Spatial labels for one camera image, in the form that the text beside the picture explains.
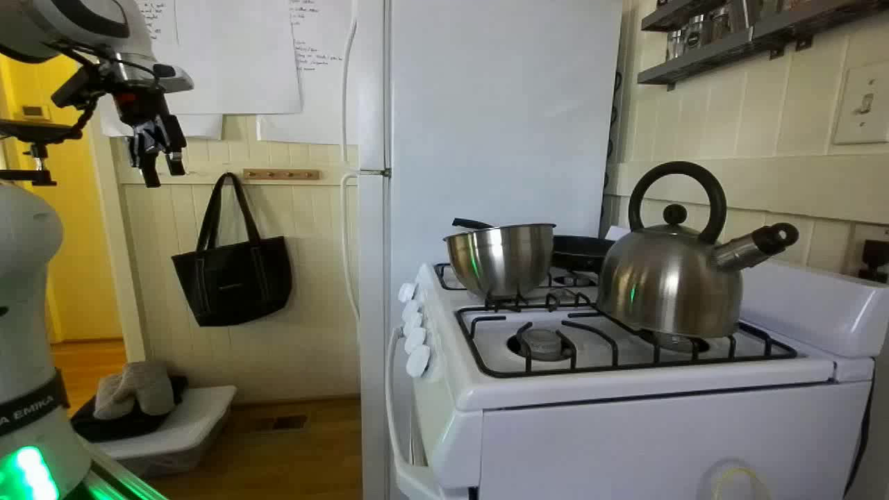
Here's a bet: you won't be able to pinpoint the black frying pan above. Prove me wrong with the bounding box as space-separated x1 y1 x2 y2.
452 217 610 271

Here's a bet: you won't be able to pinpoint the wall spice shelf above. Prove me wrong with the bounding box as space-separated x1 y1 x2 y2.
637 0 889 88

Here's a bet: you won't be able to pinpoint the grey slippers on tray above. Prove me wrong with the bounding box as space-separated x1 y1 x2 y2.
71 362 189 442

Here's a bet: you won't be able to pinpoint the black tote bag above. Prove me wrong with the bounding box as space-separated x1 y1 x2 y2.
171 173 291 327

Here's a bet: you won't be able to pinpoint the silver metal bowl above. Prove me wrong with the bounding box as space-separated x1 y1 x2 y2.
445 223 556 299

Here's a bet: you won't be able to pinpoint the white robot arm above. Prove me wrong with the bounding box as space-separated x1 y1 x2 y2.
0 0 192 500

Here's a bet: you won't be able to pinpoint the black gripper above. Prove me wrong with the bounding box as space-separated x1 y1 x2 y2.
53 59 192 190

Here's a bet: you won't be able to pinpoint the white light switch plate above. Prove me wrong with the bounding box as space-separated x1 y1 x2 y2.
834 63 889 145

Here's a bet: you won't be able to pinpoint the white gas stove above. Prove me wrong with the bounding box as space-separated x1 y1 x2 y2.
385 263 889 500

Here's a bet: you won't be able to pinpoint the stainless steel kettle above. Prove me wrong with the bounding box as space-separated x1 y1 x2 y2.
598 162 798 338

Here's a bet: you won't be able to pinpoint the white refrigerator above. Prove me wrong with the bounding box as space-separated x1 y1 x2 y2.
350 0 621 500

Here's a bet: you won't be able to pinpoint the wooden coat hook rail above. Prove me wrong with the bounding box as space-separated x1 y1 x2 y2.
241 169 323 181

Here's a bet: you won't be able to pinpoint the white paper sheet on wall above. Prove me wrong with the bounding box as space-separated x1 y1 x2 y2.
135 0 357 148

